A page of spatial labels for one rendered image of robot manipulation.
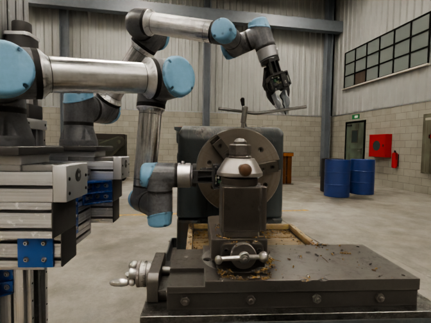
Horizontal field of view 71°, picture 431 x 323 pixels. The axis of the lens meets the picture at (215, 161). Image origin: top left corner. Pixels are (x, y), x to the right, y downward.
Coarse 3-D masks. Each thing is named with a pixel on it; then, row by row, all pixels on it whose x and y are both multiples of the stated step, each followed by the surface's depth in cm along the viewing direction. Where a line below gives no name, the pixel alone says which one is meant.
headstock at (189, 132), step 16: (192, 128) 126; (208, 128) 127; (224, 128) 127; (256, 128) 128; (272, 128) 129; (192, 144) 124; (192, 160) 124; (192, 192) 125; (192, 208) 125; (208, 208) 126; (272, 208) 127
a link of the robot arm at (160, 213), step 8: (152, 192) 88; (160, 192) 88; (168, 192) 89; (144, 200) 93; (152, 200) 88; (160, 200) 88; (168, 200) 89; (144, 208) 92; (152, 208) 88; (160, 208) 88; (168, 208) 89; (152, 216) 88; (160, 216) 88; (168, 216) 90; (152, 224) 89; (160, 224) 89; (168, 224) 90
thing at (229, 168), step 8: (224, 160) 51; (232, 160) 50; (240, 160) 49; (248, 160) 50; (224, 168) 50; (232, 168) 49; (256, 168) 50; (224, 176) 49; (232, 176) 48; (240, 176) 48; (248, 176) 48; (256, 176) 49
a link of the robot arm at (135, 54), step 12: (156, 36) 123; (132, 48) 127; (144, 48) 125; (156, 48) 129; (132, 60) 128; (96, 96) 134; (108, 96) 133; (120, 96) 135; (108, 108) 134; (120, 108) 144; (108, 120) 139
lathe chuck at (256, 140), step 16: (240, 128) 109; (208, 144) 109; (256, 144) 110; (272, 144) 110; (208, 160) 109; (256, 160) 110; (272, 160) 111; (272, 176) 111; (208, 192) 110; (272, 192) 111
